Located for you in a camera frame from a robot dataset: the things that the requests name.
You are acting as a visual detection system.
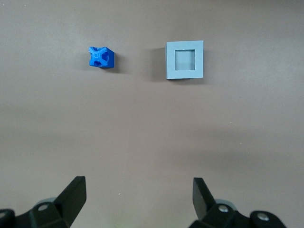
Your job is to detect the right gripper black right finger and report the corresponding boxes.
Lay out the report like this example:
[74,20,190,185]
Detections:
[189,177,287,228]

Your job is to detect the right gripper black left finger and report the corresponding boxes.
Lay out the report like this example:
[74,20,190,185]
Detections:
[0,176,86,228]

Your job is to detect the blue plastic cube part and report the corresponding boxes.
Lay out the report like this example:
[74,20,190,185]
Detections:
[88,46,115,69]

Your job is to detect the gray square base with hole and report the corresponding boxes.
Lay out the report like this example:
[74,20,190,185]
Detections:
[163,40,205,81]

